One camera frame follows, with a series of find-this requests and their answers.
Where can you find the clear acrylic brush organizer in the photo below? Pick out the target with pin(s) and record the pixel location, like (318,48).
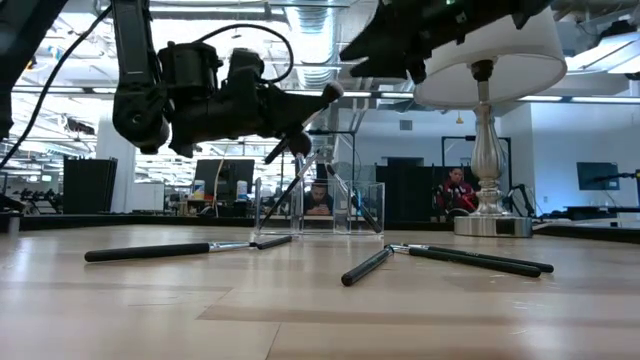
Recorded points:
(372,200)

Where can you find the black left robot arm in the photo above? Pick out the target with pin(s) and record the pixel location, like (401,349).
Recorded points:
(132,60)

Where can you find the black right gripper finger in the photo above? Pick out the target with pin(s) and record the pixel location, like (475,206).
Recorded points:
(380,50)

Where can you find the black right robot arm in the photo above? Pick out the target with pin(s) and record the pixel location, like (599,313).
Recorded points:
(505,7)

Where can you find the dark computer monitor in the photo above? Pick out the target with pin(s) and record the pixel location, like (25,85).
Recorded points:
(225,175)

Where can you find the white shade silver table lamp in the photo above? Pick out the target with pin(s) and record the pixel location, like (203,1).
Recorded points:
(490,75)

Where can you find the dark wall screen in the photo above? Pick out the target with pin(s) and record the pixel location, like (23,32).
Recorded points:
(597,175)

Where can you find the black room partition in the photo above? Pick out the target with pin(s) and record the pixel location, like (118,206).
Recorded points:
(405,192)

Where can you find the white wipes canister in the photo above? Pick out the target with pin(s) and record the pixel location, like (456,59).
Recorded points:
(241,190)
(198,190)

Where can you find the black panel stack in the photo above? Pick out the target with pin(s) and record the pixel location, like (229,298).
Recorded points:
(90,185)

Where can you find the person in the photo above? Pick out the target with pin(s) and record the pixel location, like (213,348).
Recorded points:
(455,192)
(318,197)

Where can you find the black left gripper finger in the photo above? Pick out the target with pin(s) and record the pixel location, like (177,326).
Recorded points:
(295,112)

